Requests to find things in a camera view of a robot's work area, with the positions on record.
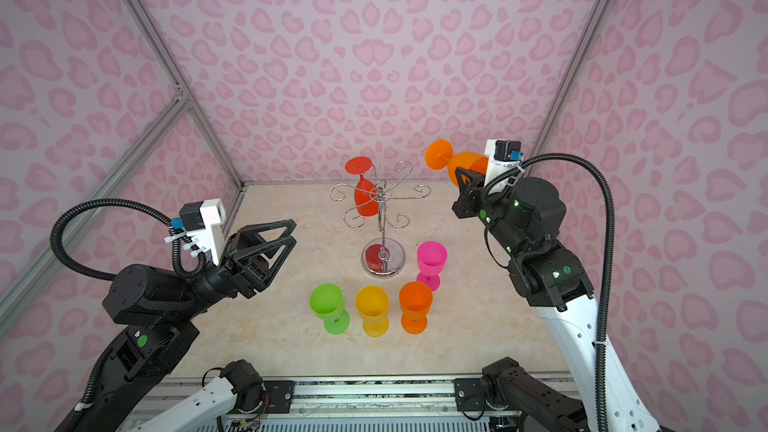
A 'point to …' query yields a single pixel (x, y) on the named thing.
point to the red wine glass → (365, 193)
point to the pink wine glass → (432, 259)
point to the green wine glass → (327, 301)
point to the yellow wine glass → (373, 304)
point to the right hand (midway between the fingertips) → (458, 168)
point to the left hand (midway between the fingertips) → (289, 233)
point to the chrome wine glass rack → (381, 258)
